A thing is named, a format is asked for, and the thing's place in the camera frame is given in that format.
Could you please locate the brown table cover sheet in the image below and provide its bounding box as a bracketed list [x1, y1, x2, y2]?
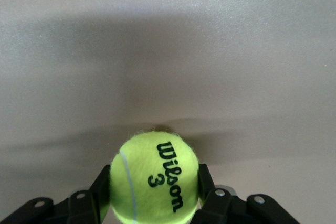
[0, 0, 336, 224]

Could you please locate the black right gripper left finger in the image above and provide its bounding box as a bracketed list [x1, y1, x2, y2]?
[0, 165, 111, 224]

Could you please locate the Wilson print tennis ball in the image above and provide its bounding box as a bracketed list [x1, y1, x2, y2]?
[109, 129, 202, 222]

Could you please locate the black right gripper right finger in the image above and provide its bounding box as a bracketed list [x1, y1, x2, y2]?
[193, 163, 302, 224]

